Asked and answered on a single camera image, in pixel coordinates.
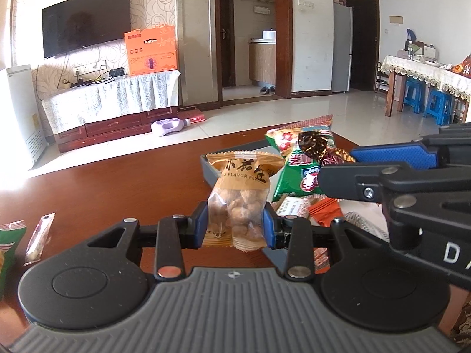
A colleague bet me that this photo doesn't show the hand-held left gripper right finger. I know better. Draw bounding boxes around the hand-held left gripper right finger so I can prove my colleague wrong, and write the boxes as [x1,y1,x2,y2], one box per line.
[262,202,392,280]

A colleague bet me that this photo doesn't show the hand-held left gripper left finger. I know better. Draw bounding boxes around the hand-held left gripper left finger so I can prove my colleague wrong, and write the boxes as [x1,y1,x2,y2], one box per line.
[72,202,209,280]

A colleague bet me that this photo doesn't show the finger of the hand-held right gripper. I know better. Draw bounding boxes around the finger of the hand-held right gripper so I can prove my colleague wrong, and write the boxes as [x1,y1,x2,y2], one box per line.
[317,161,471,208]
[349,121,471,171]

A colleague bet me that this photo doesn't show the orange snack packet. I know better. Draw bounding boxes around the orange snack packet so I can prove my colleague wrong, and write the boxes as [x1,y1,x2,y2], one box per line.
[308,196,345,229]

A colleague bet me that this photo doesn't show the clear yellow peanut packet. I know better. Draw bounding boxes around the clear yellow peanut packet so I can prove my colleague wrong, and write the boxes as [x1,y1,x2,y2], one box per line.
[204,150,286,253]

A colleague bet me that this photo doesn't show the brown foil chocolate candy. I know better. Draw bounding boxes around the brown foil chocolate candy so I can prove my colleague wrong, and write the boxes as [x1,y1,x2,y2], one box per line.
[297,130,356,167]

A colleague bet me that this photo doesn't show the grey cardboard box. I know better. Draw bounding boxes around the grey cardboard box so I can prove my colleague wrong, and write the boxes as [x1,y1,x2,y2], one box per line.
[200,140,391,265]

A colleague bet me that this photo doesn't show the white red snack packet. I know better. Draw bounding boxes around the white red snack packet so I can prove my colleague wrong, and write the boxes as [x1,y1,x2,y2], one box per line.
[275,195,332,270]

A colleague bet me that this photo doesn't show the printed paper sheet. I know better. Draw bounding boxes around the printed paper sheet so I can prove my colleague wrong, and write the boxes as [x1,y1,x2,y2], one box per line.
[341,211,391,244]

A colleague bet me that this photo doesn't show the green snack bag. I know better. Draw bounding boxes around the green snack bag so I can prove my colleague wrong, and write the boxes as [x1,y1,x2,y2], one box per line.
[265,115,336,204]
[0,220,28,299]

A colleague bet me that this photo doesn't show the blue plastic stool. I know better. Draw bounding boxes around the blue plastic stool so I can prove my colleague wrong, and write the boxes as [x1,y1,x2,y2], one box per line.
[402,79,424,114]
[423,89,454,126]

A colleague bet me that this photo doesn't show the dining table with lace cloth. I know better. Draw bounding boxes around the dining table with lace cloth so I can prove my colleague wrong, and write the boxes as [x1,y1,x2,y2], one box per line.
[378,54,471,119]

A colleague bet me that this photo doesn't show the purple white bottle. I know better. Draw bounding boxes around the purple white bottle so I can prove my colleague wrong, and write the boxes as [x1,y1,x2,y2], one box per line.
[150,117,192,138]

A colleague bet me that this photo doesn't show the red flat packet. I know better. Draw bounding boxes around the red flat packet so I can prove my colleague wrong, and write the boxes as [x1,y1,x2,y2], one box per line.
[178,106,207,124]

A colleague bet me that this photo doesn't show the dark brown door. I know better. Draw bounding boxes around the dark brown door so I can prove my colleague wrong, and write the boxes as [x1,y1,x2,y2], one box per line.
[345,0,380,91]

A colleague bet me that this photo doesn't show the blue bag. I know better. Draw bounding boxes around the blue bag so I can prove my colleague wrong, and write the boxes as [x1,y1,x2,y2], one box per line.
[404,28,419,51]

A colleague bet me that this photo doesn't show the silver refrigerator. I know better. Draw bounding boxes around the silver refrigerator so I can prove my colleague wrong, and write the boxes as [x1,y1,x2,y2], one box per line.
[333,1,354,94]

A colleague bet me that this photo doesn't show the wooden television cabinet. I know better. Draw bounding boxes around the wooden television cabinet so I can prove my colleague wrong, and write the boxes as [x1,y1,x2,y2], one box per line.
[54,106,183,154]

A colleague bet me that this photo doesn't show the wooden kitchen cabinet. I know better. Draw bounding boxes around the wooden kitchen cabinet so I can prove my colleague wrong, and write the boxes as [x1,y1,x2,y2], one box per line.
[248,38,277,86]

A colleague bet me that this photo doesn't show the tv cabinet with white cloth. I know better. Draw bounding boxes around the tv cabinet with white cloth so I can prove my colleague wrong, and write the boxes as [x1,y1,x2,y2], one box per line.
[40,69,182,135]

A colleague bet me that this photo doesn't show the clear stick snack packet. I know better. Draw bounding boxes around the clear stick snack packet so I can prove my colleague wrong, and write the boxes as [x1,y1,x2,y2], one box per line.
[24,212,56,267]

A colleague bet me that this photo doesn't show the orange gift box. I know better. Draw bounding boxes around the orange gift box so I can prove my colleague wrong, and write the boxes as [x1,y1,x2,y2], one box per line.
[124,24,178,77]

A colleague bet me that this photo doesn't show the dark wooden door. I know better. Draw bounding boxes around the dark wooden door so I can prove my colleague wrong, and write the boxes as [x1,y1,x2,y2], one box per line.
[216,0,236,89]

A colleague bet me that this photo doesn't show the white chest freezer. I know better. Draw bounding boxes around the white chest freezer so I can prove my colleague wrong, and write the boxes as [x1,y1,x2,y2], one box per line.
[0,64,49,170]

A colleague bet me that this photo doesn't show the black television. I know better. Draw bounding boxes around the black television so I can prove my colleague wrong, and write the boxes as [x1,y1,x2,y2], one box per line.
[41,0,132,60]

